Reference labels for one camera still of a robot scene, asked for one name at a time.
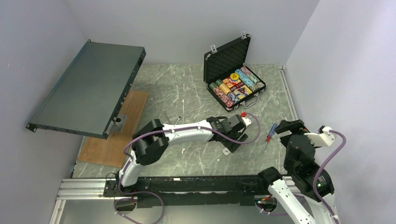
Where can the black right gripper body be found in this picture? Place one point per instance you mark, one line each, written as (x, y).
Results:
(297, 126)

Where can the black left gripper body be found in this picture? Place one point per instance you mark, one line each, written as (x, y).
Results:
(236, 136)

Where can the blue playing card deck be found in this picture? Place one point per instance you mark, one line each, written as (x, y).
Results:
(246, 89)

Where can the red black triangular button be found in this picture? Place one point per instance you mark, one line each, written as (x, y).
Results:
(241, 92)

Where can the black poker set case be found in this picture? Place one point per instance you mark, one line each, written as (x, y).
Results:
(220, 62)

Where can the yellow round blind button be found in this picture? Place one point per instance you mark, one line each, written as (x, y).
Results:
(234, 77)

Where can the white poker chip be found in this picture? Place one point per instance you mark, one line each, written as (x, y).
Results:
(226, 152)

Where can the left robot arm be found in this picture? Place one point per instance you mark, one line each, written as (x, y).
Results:
(150, 143)

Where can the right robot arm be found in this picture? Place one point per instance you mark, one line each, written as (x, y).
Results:
(311, 179)

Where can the red playing card deck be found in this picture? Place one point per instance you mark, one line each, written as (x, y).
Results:
(231, 83)

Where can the silver ratchet wrench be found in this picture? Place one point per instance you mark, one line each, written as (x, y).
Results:
(178, 119)

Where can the brown wooden board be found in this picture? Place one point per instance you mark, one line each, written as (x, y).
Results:
(109, 151)

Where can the dark rack server chassis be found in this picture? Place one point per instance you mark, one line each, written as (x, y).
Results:
(89, 95)

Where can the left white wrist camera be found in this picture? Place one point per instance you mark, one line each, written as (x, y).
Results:
(245, 119)

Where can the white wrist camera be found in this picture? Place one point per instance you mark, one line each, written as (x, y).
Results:
(323, 139)
(245, 119)

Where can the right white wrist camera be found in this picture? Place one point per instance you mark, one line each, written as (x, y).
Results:
(323, 139)

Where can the blue handled screwdriver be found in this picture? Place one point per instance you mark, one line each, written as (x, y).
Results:
(269, 135)

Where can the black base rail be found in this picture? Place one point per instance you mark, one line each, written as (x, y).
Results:
(148, 192)

